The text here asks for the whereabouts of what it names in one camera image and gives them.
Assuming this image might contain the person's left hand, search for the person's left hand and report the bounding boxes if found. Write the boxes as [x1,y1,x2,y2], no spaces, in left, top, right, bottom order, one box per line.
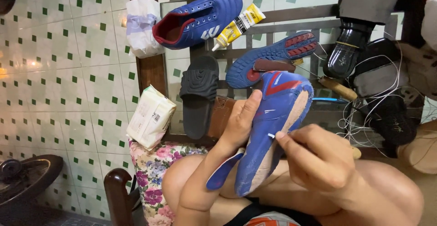
[219,89,263,152]

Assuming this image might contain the person's right hand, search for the person's right hand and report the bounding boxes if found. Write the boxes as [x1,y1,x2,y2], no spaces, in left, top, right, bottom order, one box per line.
[275,123,356,200]

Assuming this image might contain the blue worn shoe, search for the blue worn shoe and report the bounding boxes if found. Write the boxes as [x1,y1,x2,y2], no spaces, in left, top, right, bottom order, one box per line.
[234,70,315,198]

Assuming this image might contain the brown leather sandal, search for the brown leather sandal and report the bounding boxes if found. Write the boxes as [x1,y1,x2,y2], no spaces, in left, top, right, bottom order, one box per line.
[207,96,237,139]

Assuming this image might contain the person's right leg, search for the person's right leg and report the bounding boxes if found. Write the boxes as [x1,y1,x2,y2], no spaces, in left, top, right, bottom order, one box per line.
[251,158,345,217]

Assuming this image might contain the person's leg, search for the person's leg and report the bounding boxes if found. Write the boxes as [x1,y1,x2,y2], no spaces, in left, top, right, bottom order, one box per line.
[251,158,345,217]
[161,154,246,216]

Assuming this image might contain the tangle of white thread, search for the tangle of white thread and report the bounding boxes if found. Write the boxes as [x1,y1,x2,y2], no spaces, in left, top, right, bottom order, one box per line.
[312,31,437,159]

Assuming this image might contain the black rubber slide sandal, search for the black rubber slide sandal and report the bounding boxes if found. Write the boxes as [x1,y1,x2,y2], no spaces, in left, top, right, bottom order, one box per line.
[179,55,220,140]

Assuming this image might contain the blue shoe insole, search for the blue shoe insole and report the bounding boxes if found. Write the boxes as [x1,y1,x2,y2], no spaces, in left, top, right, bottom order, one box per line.
[206,147,246,191]

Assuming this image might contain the blue flat strip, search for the blue flat strip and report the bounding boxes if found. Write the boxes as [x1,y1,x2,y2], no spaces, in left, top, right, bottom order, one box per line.
[312,97,349,104]

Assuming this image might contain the blue rubber shoe sole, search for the blue rubber shoe sole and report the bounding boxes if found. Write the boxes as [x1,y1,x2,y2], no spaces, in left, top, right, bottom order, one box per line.
[225,31,319,89]

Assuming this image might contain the orange white shirt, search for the orange white shirt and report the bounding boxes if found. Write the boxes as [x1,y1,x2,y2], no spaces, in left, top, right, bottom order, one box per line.
[244,212,302,226]

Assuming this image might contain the matte black shoe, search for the matte black shoe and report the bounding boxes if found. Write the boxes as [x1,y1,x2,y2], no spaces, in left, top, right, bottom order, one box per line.
[366,94,419,158]

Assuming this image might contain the black shorts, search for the black shorts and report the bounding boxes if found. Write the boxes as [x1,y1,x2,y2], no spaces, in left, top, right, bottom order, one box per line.
[223,197,323,226]

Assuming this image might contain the person's left leg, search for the person's left leg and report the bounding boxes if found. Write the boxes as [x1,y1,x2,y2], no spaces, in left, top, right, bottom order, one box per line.
[161,154,246,216]

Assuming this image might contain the white tissue packet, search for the white tissue packet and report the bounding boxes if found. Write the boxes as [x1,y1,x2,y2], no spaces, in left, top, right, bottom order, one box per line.
[126,84,177,151]

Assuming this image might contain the yellow glue tube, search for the yellow glue tube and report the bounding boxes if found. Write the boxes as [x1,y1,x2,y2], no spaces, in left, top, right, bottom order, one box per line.
[211,3,266,52]

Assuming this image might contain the glass-top wooden table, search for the glass-top wooden table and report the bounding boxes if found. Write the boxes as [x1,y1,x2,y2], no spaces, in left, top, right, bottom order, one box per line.
[129,0,437,159]

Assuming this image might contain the floral cushion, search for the floral cushion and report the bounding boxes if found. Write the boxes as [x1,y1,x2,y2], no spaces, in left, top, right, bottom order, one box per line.
[129,139,209,226]

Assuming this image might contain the blue sports shoe red lining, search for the blue sports shoe red lining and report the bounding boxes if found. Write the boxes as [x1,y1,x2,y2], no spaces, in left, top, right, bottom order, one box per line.
[152,0,244,50]

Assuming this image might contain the glossy black dress shoe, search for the glossy black dress shoe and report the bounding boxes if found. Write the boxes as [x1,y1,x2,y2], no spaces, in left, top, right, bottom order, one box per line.
[323,22,377,80]

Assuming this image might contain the white plastic bag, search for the white plastic bag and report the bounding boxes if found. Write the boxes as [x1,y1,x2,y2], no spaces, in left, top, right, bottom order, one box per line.
[126,0,166,59]

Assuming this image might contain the heap of pale shoe parts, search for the heap of pale shoe parts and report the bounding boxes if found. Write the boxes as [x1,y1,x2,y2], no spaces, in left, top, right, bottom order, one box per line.
[398,0,437,101]

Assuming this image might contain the black round fan base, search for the black round fan base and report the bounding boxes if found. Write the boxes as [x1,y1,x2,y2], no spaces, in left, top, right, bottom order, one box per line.
[0,154,64,216]

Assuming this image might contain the wooden-handled tool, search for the wooden-handled tool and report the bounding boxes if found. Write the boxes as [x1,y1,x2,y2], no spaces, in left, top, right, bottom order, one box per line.
[318,76,359,102]

